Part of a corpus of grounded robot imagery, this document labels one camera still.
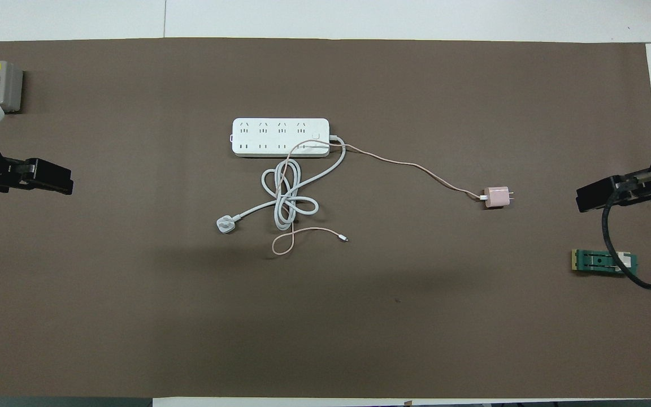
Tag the pink wall charger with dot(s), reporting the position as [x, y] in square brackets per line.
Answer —
[496, 197]

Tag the white power strip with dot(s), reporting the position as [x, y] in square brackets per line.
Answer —
[257, 138]

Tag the brown table mat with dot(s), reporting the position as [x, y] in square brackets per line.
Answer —
[359, 311]

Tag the green knife switch block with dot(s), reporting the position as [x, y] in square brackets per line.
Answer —
[591, 261]

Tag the grey on-off switch box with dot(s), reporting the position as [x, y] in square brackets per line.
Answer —
[6, 85]

